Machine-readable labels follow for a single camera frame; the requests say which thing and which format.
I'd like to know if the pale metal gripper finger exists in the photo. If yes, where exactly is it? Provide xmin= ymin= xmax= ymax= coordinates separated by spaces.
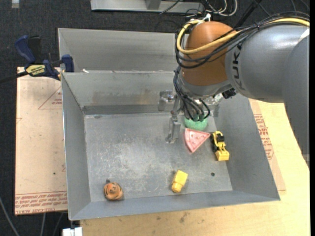
xmin=173 ymin=119 xmax=181 ymax=141
xmin=166 ymin=118 xmax=175 ymax=143

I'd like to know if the pink triangular toy slice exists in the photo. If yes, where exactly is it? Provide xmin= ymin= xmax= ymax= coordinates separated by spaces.
xmin=184 ymin=128 xmax=212 ymax=153

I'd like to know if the green ball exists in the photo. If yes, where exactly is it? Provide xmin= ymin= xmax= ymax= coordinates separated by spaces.
xmin=184 ymin=116 xmax=209 ymax=130

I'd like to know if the grey metal bin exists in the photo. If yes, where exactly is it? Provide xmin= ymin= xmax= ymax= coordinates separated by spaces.
xmin=58 ymin=28 xmax=281 ymax=221

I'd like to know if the yellow toy digger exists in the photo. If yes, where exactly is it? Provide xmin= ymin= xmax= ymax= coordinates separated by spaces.
xmin=210 ymin=131 xmax=230 ymax=162

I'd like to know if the yellow toy bolt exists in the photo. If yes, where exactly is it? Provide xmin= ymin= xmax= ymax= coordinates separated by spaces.
xmin=171 ymin=170 xmax=189 ymax=193

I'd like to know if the orange toy tiger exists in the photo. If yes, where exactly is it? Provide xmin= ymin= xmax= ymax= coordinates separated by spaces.
xmin=102 ymin=179 xmax=125 ymax=202

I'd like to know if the brown cardboard board red print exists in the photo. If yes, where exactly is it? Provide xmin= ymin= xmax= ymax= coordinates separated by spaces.
xmin=14 ymin=66 xmax=287 ymax=216

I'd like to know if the black cylinder on white bracket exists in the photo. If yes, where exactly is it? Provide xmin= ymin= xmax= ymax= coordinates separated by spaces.
xmin=221 ymin=87 xmax=237 ymax=100

